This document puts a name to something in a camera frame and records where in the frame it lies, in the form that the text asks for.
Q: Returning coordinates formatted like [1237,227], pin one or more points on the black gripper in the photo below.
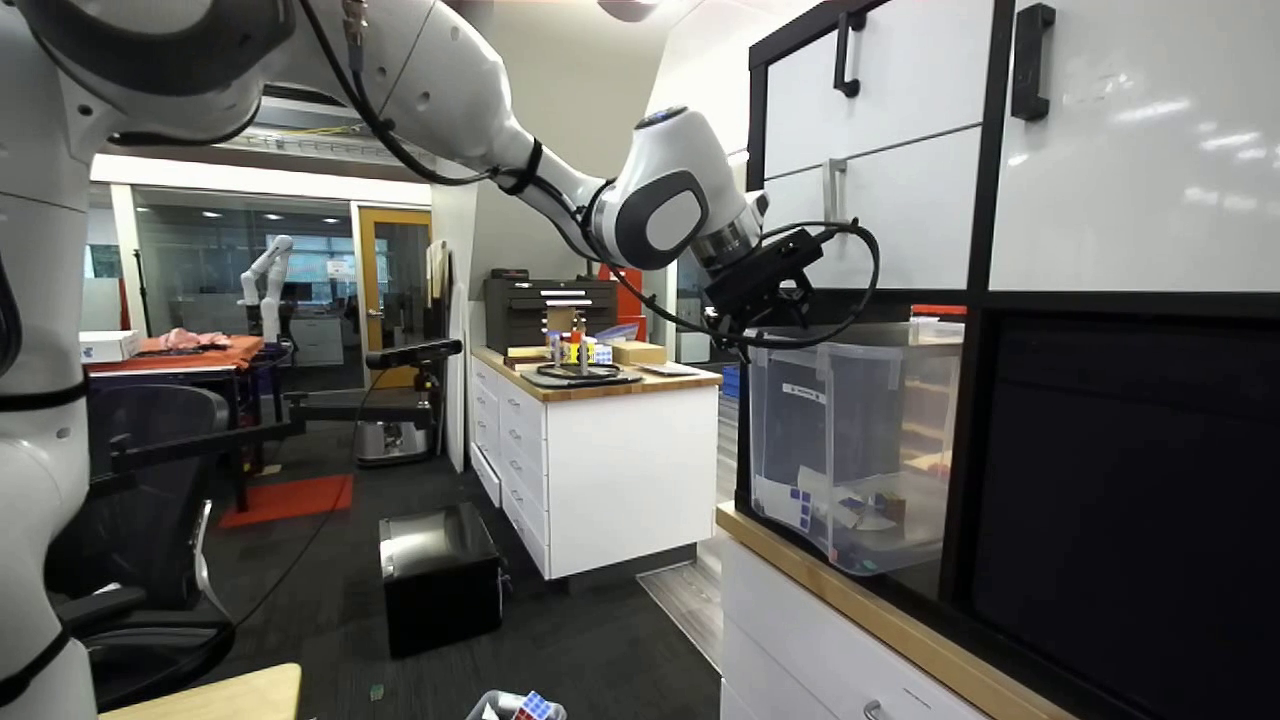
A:
[749,287]

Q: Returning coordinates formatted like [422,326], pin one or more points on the clear plastic storage container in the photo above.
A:
[855,441]

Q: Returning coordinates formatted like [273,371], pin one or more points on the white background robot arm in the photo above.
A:
[264,281]

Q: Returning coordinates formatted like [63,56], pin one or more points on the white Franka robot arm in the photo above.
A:
[427,83]

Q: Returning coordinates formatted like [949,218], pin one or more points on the white island cabinet wooden top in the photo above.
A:
[612,467]

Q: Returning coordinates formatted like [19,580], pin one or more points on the white drawer cabinet wooden top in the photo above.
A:
[801,641]

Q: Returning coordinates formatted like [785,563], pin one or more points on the black framed white door cabinet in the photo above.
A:
[1144,403]

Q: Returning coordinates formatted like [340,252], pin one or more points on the small wooden box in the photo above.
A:
[641,355]

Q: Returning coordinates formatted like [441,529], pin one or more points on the colourful toys on tray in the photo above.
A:
[575,349]

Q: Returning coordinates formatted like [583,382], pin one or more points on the round grey tray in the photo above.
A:
[583,377]

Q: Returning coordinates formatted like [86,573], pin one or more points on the black printer appliance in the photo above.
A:
[540,309]

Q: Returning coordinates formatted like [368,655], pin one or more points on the black horizontal metal bar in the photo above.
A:
[361,405]

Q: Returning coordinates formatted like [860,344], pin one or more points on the black cube ottoman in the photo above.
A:
[437,573]

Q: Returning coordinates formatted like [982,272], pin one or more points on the white bin of puzzle cubes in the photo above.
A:
[515,704]

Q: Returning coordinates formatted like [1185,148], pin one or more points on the orange floor mat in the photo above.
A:
[287,500]

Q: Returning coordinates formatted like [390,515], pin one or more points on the red covered work table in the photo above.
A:
[182,356]

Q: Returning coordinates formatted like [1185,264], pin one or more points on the black mesh office chair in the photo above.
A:
[141,532]

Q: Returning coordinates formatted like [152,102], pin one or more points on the light wooden table corner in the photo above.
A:
[215,699]

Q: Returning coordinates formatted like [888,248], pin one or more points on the yellow door frame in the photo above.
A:
[361,281]

